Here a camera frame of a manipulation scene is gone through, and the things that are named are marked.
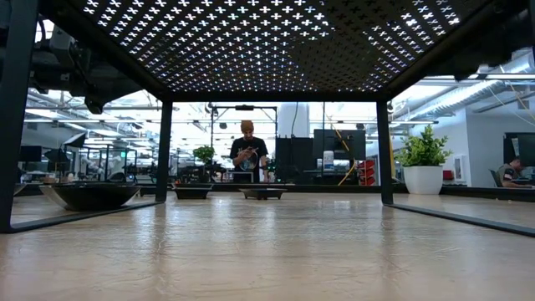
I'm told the yellow background cable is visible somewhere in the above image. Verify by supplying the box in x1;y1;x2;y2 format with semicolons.
324;118;357;186

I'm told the large dark bowl left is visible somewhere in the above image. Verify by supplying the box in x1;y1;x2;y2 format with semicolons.
39;181;143;212

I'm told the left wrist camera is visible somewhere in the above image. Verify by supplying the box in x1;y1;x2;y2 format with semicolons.
48;25;75;64

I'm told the black studio light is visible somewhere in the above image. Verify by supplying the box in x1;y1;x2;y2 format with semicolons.
43;148;72;173

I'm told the black monitor with pale screen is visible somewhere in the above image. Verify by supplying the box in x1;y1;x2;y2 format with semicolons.
503;132;535;168

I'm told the small green potted plant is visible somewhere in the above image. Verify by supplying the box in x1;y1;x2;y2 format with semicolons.
191;145;217;167

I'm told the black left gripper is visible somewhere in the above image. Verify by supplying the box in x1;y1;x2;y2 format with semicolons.
44;52;144;115

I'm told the green plant in white pot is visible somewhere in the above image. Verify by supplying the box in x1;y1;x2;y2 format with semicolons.
394;124;454;196

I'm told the black background cabinet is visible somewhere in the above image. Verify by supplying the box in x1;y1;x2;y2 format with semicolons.
275;136;314;185

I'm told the yellow hanging power cable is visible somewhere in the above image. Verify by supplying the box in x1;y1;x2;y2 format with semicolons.
389;133;396;181

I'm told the black perforated metal stand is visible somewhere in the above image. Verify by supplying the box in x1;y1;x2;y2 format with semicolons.
0;0;535;238

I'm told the black studio softbox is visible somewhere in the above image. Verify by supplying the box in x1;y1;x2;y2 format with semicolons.
62;132;88;149

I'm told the silver ceiling duct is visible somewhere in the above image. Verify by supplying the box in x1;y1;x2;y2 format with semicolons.
411;52;535;122

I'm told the white framed wall sign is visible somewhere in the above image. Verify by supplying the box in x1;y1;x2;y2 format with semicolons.
453;154;466;183

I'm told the black square mini plate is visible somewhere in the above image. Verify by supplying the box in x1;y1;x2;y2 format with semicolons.
171;181;214;201
239;187;288;201

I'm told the white ceiling light strip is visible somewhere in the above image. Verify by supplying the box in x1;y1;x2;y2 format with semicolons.
421;74;535;81

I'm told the black background robot rig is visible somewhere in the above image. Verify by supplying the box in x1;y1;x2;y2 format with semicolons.
177;162;229;184

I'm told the black background gantry frame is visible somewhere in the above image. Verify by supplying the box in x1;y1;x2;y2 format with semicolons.
210;104;278;185

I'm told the red storage bins stack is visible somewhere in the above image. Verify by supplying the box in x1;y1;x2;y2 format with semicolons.
357;157;377;186

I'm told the person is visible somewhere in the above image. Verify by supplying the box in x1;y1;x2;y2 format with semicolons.
495;156;534;189
228;120;270;184

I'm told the small black monitor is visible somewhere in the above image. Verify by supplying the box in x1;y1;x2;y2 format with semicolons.
18;145;43;164

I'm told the black background monitor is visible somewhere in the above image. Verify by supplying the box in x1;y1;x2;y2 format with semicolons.
313;129;367;161

